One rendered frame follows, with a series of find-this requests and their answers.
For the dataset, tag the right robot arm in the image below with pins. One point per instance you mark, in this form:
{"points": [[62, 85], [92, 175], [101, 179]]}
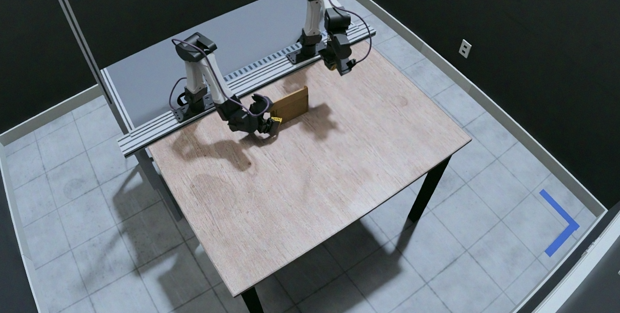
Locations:
{"points": [[196, 89]]}

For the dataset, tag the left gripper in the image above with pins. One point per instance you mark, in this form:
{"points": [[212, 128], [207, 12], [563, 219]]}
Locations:
{"points": [[326, 55]]}

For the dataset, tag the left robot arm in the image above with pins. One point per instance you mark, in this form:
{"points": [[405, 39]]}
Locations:
{"points": [[336, 24]]}

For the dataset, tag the grey aluminium crossbar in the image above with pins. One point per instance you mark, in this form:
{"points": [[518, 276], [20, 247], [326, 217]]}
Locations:
{"points": [[132, 145]]}

